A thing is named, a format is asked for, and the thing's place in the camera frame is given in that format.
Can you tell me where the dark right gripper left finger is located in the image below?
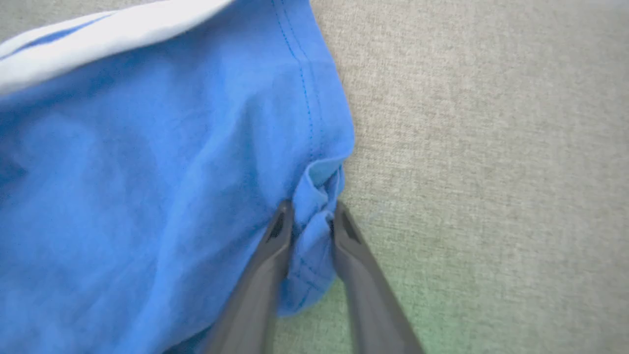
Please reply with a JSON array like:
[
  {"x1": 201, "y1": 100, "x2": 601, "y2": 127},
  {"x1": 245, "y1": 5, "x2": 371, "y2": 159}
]
[{"x1": 204, "y1": 199, "x2": 296, "y2": 354}]

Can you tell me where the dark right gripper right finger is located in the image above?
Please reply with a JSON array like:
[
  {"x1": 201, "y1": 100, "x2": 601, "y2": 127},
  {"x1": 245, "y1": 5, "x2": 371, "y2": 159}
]
[{"x1": 328, "y1": 201, "x2": 426, "y2": 354}]

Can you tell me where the blue and white garment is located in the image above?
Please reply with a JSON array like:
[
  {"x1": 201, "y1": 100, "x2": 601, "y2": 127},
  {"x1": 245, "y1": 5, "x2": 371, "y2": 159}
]
[{"x1": 0, "y1": 0, "x2": 356, "y2": 354}]

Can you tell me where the grey-green fabric sofa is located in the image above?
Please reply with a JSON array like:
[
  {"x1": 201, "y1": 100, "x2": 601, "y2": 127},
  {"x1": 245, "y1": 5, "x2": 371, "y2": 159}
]
[{"x1": 0, "y1": 0, "x2": 629, "y2": 354}]

